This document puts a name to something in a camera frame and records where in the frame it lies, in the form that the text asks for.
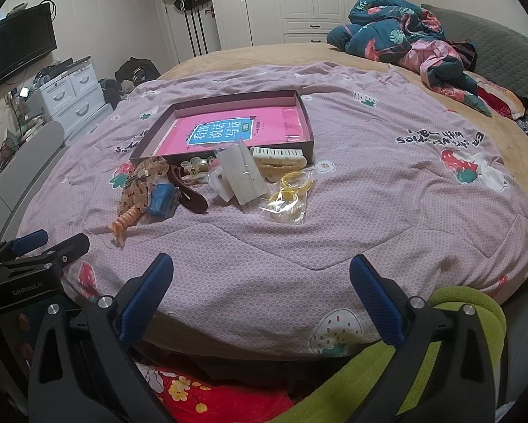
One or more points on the pink pajama garment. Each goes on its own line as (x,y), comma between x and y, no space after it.
(434,61)

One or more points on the pink mesh bow clip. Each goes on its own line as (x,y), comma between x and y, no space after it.
(140,183)

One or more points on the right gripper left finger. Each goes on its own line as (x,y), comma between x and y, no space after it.
(82,371)

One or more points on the white earring card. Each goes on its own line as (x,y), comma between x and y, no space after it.
(218,181)

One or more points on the yellow clips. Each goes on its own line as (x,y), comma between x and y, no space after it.
(288,202)

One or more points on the red floral cloth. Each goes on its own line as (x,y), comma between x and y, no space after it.
(188,399)

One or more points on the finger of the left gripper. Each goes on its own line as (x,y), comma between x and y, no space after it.
(54,258)
(18,247)

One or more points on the grey bed footboard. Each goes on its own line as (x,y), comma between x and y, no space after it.
(26,173)

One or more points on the white drawer cabinet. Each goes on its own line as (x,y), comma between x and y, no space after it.
(71,99)

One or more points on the beige claw clip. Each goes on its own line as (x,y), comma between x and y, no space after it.
(274,163)

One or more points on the pearl claw clip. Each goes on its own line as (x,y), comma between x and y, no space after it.
(196,170)

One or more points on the teal floral blanket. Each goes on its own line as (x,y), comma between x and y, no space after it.
(384,30)

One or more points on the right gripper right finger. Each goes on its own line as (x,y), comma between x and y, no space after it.
(441,369)

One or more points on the black bag on floor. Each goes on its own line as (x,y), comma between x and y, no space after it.
(138,71)

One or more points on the dark cardboard box tray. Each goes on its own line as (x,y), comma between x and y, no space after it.
(145,148)

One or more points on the maroon hair clip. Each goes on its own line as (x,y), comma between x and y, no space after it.
(189,198)

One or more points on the clear bagged earring card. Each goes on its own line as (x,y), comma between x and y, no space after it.
(244,177)

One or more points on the pink printed quilt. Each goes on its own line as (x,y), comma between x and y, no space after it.
(417,189)

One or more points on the black wall television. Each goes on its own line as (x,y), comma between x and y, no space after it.
(25,37)

